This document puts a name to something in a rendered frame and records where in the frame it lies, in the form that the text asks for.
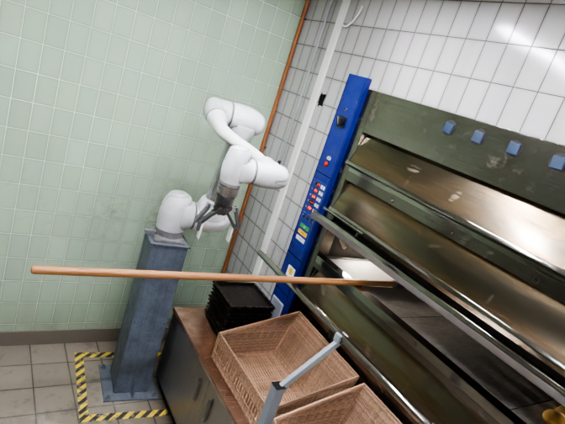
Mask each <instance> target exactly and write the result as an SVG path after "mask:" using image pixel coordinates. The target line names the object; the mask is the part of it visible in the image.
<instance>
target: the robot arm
mask: <svg viewBox="0 0 565 424"><path fill-rule="evenodd" d="M203 114H204V118H205V119H206V120H207V122H208V124H209V125H210V126H211V128H212V129H213V130H214V132H215V133H216V135H217V136H218V137H219V138H221V139H222V140H223V141H225V144H224V148H223V150H222V153H221V156H220V159H219V162H218V165H217V167H216V170H215V172H214V176H213V179H212V182H211V184H210V186H209V190H208V193H206V194H205V195H203V196H202V197H201V199H200V200H199V201H198V202H197V203H196V202H193V201H192V198H191V196H190V195H189V194H188V193H186V192H184V191H182V190H172V191H171V192H169V193H168V194H167V195H166V197H165V198H164V199H163V200H162V202H161V206H160V209H159V212H158V216H157V220H156V227H152V226H150V227H149V229H145V230H144V233H145V234H147V235H151V236H153V238H154V242H157V243H159V242H161V243H169V244H177V245H182V246H186V245H187V243H186V242H185V241H184V239H183V237H182V233H183V230H187V229H192V230H196V231H198V232H197V235H196V237H197V239H198V240H199V237H200V235H201V232H202V231H203V232H220V231H224V230H225V229H227V228H228V226H229V225H230V223H231V225H232V226H230V228H229V231H228V234H227V236H226V241H227V243H229V242H230V238H231V236H232V235H234V233H235V230H236V228H240V220H239V216H238V211H239V209H238V207H237V206H235V207H232V205H233V203H234V200H235V198H236V197H237V196H238V193H239V190H240V186H241V184H242V183H248V184H252V185H255V186H257V187H260V188H269V189H280V188H283V187H284V186H286V185H287V183H288V180H289V173H288V170H287V169H286V168H285V167H283V166H281V165H278V163H276V162H275V161H273V159H271V158H270V157H268V156H264V155H263V154H262V153H261V152H259V151H258V150H257V149H256V148H255V147H254V146H252V145H251V144H249V143H248V141H250V139H251V138H252V137H253V136H254V135H259V134H260V133H261V132H262V131H263V130H264V128H265V124H266V120H265V117H264V116H263V115H262V114H261V113H260V112H258V111H257V110H256V109H254V108H251V107H249V106H246V105H244V104H241V103H233V102H230V101H226V100H223V99H220V98H216V97H212V98H209V99H207V101H206V102H205V105H204V107H203ZM231 210H233V211H234V215H235V223H236V225H235V224H234V222H233V220H232V219H231V217H230V211H231Z"/></svg>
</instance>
